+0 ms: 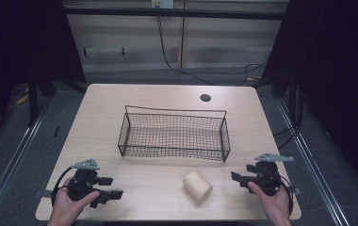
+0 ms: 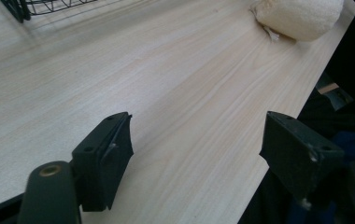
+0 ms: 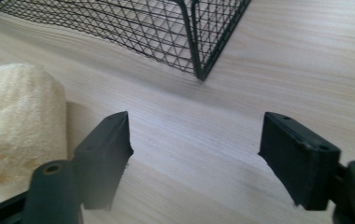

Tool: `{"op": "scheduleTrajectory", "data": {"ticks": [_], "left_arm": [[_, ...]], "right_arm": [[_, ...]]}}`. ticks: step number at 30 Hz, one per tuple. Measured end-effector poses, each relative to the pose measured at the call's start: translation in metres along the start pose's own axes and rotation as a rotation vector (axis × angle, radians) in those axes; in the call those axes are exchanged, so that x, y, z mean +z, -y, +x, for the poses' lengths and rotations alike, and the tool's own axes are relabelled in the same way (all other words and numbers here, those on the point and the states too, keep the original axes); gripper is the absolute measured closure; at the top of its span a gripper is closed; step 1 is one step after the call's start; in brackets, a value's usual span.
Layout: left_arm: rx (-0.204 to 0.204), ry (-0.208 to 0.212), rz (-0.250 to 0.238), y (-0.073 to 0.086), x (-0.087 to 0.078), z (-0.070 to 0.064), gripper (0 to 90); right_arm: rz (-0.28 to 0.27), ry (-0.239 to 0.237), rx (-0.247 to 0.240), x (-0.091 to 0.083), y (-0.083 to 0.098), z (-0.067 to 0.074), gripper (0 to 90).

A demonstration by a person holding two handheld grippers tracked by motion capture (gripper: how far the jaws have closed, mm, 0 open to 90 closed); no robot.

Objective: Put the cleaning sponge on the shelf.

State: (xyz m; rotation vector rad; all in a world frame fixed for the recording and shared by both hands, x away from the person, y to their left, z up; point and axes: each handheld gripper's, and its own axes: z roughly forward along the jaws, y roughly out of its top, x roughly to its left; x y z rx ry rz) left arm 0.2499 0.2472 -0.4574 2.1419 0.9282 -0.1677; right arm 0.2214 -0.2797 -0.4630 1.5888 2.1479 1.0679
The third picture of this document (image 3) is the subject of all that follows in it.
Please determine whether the cream fluffy towel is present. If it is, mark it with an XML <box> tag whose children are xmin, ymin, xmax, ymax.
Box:
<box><xmin>0</xmin><ymin>63</ymin><xmax>68</xmax><ymax>187</ymax></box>

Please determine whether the black wire mesh basket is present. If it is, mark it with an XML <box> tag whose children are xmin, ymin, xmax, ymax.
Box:
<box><xmin>0</xmin><ymin>0</ymin><xmax>252</xmax><ymax>82</ymax></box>

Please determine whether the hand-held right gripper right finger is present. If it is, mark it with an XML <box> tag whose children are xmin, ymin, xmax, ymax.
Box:
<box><xmin>258</xmin><ymin>111</ymin><xmax>342</xmax><ymax>211</ymax></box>

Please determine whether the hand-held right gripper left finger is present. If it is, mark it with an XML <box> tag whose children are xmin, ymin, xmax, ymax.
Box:
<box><xmin>72</xmin><ymin>110</ymin><xmax>135</xmax><ymax>211</ymax></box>

